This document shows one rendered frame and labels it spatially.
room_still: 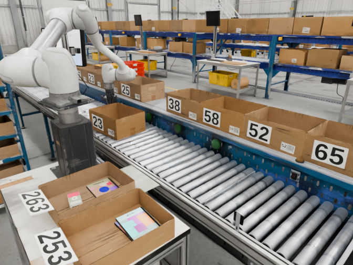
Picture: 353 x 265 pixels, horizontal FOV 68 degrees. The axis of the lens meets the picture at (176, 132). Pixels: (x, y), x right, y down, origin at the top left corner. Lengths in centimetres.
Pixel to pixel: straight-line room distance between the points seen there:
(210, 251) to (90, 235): 117
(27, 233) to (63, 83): 71
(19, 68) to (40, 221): 75
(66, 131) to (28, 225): 49
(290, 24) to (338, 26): 94
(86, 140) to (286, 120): 129
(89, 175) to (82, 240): 44
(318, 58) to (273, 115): 419
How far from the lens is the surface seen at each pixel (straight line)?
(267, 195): 150
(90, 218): 125
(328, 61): 599
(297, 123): 188
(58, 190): 151
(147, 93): 257
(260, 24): 694
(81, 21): 199
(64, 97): 148
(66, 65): 145
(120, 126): 205
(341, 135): 181
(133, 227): 119
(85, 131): 155
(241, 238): 122
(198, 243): 222
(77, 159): 159
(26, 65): 153
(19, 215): 148
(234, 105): 212
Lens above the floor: 157
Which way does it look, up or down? 22 degrees down
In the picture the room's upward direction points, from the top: straight up
